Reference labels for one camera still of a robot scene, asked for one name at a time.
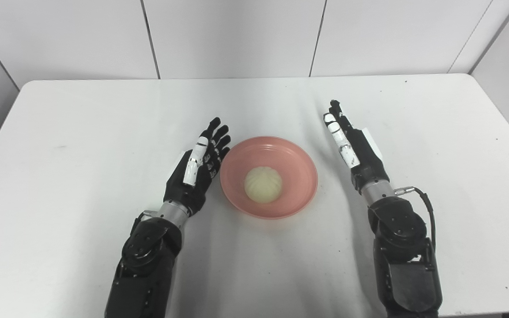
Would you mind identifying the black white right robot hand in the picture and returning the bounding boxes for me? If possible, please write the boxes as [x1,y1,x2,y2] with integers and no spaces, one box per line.
[323,100,391,195]

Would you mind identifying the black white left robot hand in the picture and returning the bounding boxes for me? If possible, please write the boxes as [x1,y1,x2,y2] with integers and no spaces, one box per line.
[163,117,232,217]

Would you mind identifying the pink round plate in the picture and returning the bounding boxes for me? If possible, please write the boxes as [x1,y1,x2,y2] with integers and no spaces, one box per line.
[220,136,319,220]

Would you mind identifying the cream steamed bun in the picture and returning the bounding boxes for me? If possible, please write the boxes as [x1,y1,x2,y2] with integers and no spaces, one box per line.
[244,166,283,204]

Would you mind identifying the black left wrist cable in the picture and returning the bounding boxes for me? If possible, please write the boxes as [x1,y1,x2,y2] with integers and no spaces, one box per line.
[131,210,158,235]

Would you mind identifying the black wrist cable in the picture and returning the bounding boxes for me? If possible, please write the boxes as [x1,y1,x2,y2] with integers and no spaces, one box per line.
[394,186,436,252]
[131,210,158,235]

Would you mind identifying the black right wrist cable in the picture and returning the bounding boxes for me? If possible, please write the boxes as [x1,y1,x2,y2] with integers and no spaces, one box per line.
[394,186,436,252]

